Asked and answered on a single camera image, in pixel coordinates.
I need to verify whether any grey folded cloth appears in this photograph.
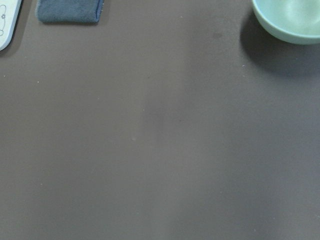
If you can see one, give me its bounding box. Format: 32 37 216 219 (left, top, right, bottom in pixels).
35 0 104 24

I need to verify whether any cream rectangular tray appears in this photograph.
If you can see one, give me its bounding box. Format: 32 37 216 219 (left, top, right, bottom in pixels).
0 0 22 51

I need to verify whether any mint green bowl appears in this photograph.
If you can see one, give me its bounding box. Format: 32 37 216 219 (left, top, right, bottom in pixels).
252 0 320 45

